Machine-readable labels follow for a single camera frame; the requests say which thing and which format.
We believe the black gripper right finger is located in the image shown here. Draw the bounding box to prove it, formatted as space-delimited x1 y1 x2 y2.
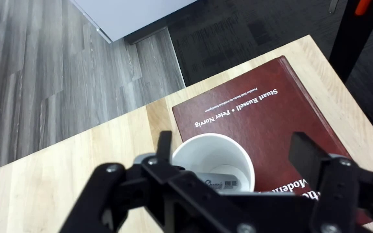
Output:
287 131 373 233

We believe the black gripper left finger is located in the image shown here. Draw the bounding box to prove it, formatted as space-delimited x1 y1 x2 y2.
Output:
59 130 257 233

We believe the dark red hardcover book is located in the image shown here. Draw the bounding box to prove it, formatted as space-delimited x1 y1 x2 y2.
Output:
171 55 373 228

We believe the black stand with orange clamps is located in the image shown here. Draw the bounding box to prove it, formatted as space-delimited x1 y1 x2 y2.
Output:
328 0 373 83

